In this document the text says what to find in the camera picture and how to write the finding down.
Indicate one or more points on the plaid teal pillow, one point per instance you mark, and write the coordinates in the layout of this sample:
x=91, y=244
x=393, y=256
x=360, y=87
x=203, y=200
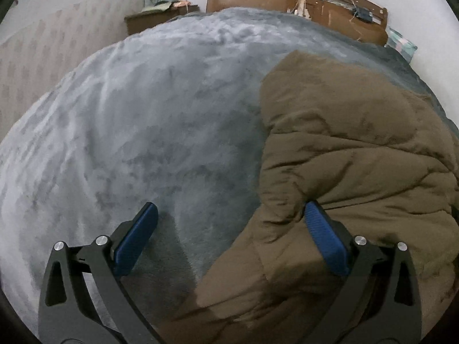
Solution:
x=402, y=45

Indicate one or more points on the brown puffer jacket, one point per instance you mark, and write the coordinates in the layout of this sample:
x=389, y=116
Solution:
x=377, y=157

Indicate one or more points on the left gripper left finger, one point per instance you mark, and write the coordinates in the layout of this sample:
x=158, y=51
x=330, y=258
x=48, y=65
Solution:
x=66, y=311

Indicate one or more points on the dark device on headboard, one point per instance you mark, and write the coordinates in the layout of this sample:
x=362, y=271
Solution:
x=363, y=14

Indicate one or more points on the brown wooden nightstand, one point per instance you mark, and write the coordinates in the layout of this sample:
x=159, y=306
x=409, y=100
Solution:
x=142, y=21

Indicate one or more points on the grey fluffy bed blanket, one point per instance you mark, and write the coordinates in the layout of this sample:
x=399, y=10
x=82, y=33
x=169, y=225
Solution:
x=170, y=116

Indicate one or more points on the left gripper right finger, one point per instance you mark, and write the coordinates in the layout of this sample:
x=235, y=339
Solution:
x=379, y=301

